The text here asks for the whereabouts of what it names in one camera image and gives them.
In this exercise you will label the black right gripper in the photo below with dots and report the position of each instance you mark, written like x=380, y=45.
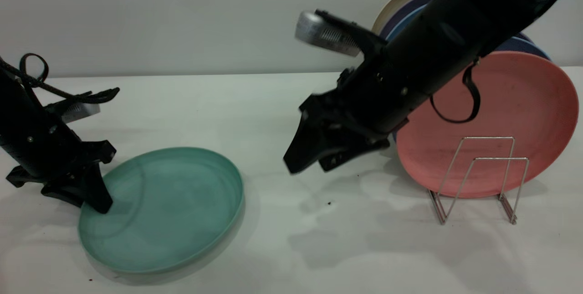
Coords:
x=360, y=102

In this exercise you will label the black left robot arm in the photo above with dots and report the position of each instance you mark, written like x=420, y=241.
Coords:
x=20, y=121

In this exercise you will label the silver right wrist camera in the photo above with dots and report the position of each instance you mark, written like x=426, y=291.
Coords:
x=323, y=34

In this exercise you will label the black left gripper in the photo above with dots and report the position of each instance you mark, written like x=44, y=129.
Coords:
x=68, y=157

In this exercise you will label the green plastic plate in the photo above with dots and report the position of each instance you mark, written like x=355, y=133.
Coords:
x=173, y=212

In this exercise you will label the blue plastic plate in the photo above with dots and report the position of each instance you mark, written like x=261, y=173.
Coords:
x=524, y=47
x=407, y=24

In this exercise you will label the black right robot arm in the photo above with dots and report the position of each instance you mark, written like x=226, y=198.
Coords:
x=455, y=34

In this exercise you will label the pink plastic plate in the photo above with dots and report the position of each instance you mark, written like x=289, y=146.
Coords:
x=524, y=102

